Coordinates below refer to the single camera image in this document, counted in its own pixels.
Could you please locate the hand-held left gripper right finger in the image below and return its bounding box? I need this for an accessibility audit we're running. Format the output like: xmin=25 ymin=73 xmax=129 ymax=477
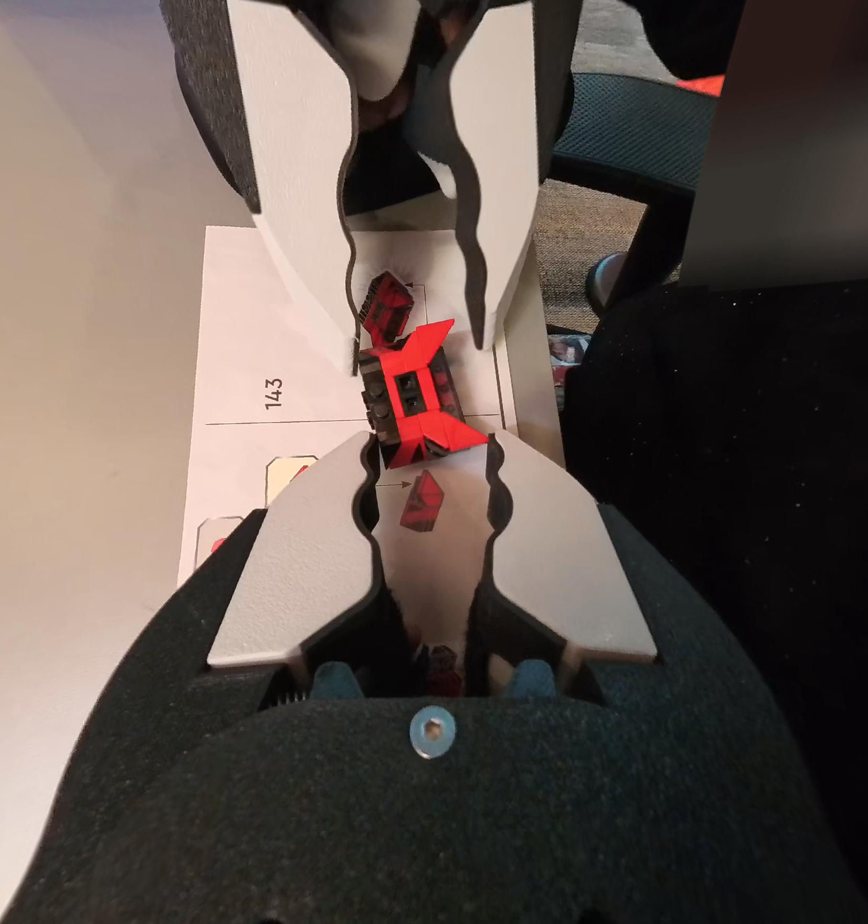
xmin=477 ymin=432 xmax=659 ymax=683

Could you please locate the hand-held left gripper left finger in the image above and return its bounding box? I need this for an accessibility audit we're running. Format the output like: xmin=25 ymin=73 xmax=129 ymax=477
xmin=206 ymin=432 xmax=386 ymax=683

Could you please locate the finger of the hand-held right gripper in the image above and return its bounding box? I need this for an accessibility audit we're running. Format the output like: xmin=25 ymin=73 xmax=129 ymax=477
xmin=404 ymin=0 xmax=541 ymax=352
xmin=227 ymin=0 xmax=364 ymax=378

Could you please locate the red lego subassembly with clear piece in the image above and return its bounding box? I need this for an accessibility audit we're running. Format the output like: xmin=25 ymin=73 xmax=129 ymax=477
xmin=358 ymin=320 xmax=490 ymax=472

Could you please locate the lego instruction booklet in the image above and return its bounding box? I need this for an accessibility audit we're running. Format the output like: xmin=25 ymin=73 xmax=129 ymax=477
xmin=178 ymin=225 xmax=522 ymax=651

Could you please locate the person's right hand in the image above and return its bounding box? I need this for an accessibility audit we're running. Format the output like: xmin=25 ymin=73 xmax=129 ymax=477
xmin=358 ymin=76 xmax=415 ymax=134

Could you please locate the black mesh office chair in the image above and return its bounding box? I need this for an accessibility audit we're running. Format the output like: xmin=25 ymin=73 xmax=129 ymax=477
xmin=549 ymin=71 xmax=724 ymax=319

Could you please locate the round grey chair foot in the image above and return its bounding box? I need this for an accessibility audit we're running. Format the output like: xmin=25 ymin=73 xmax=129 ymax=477
xmin=586 ymin=253 xmax=631 ymax=313

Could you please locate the red and blue printed box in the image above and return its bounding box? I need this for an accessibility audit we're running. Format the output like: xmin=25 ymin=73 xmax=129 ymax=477
xmin=548 ymin=334 xmax=588 ymax=407

